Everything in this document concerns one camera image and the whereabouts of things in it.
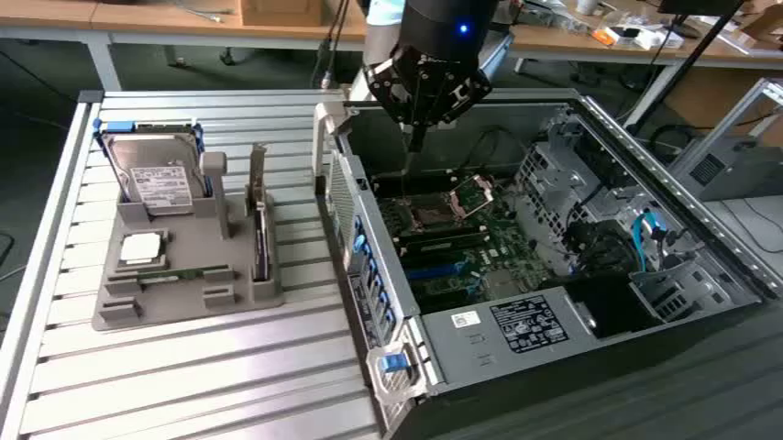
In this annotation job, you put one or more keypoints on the metal disk bay cage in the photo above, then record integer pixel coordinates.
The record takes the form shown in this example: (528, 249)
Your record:
(552, 183)

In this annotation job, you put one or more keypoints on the blue case latch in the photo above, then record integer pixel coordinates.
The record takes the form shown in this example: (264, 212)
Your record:
(392, 363)

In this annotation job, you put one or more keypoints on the hard disk in blue caddy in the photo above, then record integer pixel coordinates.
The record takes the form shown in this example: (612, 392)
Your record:
(153, 169)

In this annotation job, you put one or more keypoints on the blue expansion slot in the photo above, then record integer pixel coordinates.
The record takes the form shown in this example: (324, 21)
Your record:
(434, 271)

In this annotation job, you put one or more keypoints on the metal socket cover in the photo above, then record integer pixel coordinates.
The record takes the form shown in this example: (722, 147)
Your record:
(473, 194)

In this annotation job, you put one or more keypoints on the open grey PC case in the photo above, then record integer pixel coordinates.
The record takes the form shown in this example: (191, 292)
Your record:
(392, 256)

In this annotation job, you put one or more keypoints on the grey equipment box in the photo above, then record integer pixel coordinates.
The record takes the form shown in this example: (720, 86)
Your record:
(734, 169)

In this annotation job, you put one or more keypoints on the brown cardboard box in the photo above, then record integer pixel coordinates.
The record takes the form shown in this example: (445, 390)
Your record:
(282, 11)

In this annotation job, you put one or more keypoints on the grey power supply unit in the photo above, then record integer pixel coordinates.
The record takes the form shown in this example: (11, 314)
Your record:
(477, 339)

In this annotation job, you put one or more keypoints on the Nvidia graphics card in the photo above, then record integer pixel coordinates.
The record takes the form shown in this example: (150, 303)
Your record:
(261, 215)

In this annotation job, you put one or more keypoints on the green RAM stick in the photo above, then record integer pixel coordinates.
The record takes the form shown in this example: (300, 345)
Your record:
(171, 275)

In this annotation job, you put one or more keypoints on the black installed RAM stick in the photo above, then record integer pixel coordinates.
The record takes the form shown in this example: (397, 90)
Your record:
(450, 242)

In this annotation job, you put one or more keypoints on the orange and white box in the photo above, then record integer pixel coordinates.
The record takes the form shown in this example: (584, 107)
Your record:
(612, 36)

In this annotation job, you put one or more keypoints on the green Dell motherboard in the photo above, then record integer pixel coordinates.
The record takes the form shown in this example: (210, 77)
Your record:
(508, 247)

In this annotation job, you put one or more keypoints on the silver CPU chip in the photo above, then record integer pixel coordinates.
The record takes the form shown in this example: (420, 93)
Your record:
(142, 248)

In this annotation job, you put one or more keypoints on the wooden desk with cardboard box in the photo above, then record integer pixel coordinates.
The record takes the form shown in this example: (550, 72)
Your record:
(153, 20)

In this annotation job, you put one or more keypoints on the CPU socket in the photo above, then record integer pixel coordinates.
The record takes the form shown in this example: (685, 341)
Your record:
(432, 211)

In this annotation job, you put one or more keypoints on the black slanted pole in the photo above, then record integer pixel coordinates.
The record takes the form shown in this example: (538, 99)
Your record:
(692, 59)

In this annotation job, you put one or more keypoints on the grey parts rack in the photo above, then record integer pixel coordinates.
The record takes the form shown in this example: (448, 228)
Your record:
(183, 302)

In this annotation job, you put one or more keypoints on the cluttered wooden desk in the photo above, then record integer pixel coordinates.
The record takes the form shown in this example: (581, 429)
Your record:
(612, 52)

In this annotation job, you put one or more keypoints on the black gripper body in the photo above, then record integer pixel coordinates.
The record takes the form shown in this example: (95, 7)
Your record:
(444, 27)

